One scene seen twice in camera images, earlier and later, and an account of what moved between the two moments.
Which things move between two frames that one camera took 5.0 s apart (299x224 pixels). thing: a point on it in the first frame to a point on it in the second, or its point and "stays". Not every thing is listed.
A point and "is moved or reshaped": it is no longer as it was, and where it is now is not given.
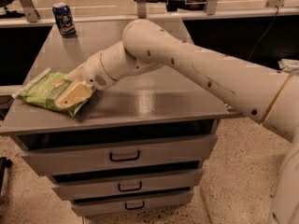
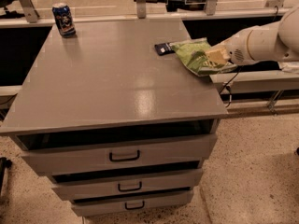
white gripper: [92, 69] to [237, 48]
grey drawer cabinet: [135, 147] stays
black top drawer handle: [124, 160] stays
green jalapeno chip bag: [45, 90] is moved or reshaped
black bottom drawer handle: [130, 208] stays
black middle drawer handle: [130, 189] stays
